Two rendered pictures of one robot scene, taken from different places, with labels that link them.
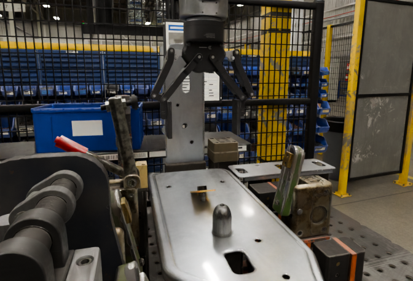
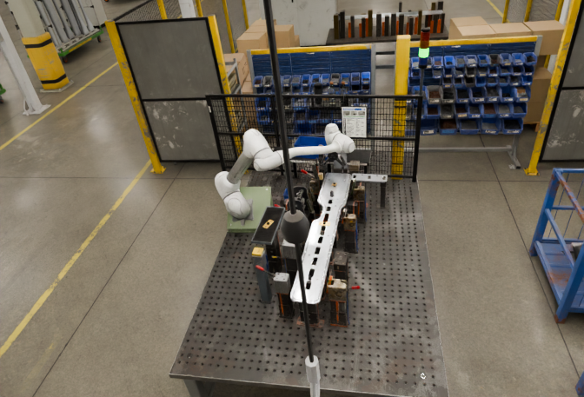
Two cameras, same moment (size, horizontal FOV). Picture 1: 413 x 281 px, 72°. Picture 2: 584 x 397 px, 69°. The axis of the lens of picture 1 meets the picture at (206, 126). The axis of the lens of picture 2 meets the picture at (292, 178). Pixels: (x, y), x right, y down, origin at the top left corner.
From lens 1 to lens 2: 2.94 m
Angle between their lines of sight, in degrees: 38
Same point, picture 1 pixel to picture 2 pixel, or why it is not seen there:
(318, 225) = (360, 198)
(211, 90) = (361, 133)
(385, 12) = not seen: outside the picture
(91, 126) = not seen: hidden behind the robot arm
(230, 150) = (355, 167)
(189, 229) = (326, 194)
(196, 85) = not seen: hidden behind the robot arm
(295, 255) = (341, 202)
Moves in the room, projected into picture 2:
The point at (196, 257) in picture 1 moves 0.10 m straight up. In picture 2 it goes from (323, 199) to (322, 188)
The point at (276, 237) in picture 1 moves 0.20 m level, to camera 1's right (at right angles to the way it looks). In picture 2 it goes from (341, 199) to (366, 204)
